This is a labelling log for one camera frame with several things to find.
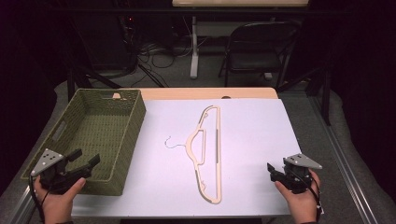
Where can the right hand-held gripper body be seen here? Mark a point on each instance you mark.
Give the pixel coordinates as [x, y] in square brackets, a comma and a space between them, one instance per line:
[295, 174]

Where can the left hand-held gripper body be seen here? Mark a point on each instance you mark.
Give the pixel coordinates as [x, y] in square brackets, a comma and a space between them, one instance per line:
[53, 174]

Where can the green woven basket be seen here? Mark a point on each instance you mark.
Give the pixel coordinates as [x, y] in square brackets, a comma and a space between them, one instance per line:
[93, 140]

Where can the beige clothes hanger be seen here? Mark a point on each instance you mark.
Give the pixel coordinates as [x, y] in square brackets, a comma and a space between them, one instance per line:
[207, 152]

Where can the person's right hand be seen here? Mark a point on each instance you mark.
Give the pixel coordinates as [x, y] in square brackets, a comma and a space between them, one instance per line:
[300, 202]

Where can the person's left hand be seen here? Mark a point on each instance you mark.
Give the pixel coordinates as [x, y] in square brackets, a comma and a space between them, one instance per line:
[59, 202]

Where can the black metal stand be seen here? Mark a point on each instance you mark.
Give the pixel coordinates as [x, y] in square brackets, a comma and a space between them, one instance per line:
[84, 77]

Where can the black folding chair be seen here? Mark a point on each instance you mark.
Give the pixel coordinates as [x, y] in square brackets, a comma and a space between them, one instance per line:
[258, 53]

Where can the white desk leg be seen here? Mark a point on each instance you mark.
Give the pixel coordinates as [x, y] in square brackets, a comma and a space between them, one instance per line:
[194, 46]

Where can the light wooden desk top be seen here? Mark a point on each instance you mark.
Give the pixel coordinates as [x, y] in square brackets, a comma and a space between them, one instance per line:
[239, 3]

